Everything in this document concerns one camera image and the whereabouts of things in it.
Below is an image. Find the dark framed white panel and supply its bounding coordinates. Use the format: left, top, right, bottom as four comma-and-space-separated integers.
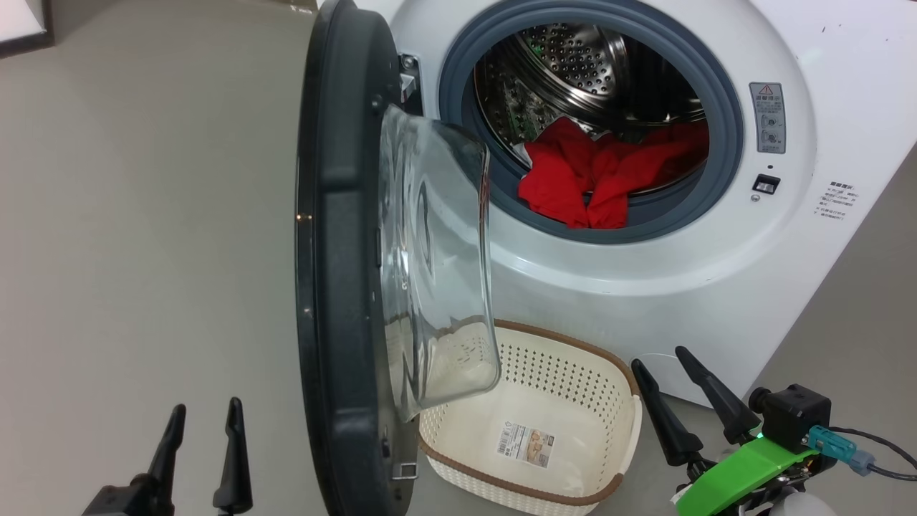
0, 0, 55, 59

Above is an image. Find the stainless steel washing machine drum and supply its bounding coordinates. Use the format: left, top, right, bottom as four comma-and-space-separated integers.
474, 21, 706, 144

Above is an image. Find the white front-load washing machine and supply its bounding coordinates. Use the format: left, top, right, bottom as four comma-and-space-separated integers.
358, 0, 917, 409

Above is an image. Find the cream perforated laundry basket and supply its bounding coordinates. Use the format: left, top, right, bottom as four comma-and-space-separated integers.
418, 320, 643, 516

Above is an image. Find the black cable with teal connector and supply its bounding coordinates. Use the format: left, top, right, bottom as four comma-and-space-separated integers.
808, 424, 917, 482

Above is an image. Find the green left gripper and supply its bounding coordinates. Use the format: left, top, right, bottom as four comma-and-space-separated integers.
82, 398, 253, 516

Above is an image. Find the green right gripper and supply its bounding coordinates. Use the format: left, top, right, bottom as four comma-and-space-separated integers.
630, 346, 836, 516

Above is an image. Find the black round glass washer door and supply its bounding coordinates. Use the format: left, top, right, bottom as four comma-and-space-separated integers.
295, 0, 502, 516

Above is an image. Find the grey warning label sticker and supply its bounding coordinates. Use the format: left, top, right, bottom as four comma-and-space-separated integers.
749, 82, 787, 154

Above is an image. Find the printed product label sticker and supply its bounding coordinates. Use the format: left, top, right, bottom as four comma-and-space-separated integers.
496, 421, 554, 468

